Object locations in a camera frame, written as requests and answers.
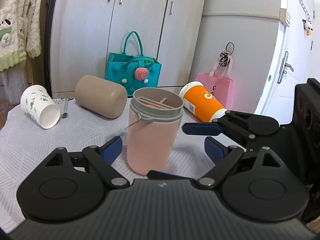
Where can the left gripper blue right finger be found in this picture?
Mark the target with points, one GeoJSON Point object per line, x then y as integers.
{"type": "Point", "coordinates": [225, 160]}

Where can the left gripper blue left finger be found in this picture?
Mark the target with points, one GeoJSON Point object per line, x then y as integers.
{"type": "Point", "coordinates": [100, 160]}

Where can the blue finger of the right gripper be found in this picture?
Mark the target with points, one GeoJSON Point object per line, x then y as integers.
{"type": "Point", "coordinates": [235, 125]}
{"type": "Point", "coordinates": [156, 175]}

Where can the pink cup with grey rim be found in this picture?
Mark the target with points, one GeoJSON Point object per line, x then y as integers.
{"type": "Point", "coordinates": [154, 119]}

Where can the beige cylindrical cup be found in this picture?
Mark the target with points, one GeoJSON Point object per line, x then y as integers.
{"type": "Point", "coordinates": [101, 96]}

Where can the orange paper cup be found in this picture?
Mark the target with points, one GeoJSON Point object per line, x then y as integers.
{"type": "Point", "coordinates": [200, 102]}

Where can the white paper cup green print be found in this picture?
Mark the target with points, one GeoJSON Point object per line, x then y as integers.
{"type": "Point", "coordinates": [37, 104]}

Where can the pink gift bag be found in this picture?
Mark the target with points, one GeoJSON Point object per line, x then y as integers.
{"type": "Point", "coordinates": [218, 81]}

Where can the grey textured tablecloth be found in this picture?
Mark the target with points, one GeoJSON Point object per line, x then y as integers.
{"type": "Point", "coordinates": [24, 144]}

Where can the teal felt handbag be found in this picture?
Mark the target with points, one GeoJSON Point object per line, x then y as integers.
{"type": "Point", "coordinates": [133, 72]}

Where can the white wardrobe cabinet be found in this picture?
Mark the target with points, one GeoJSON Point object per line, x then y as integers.
{"type": "Point", "coordinates": [80, 35]}

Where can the white knitted cardigan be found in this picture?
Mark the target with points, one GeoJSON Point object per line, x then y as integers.
{"type": "Point", "coordinates": [20, 31]}

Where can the white door with handle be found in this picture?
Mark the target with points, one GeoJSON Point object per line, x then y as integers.
{"type": "Point", "coordinates": [290, 61]}

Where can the panda plush keychain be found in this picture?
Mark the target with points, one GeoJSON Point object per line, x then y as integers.
{"type": "Point", "coordinates": [306, 21]}

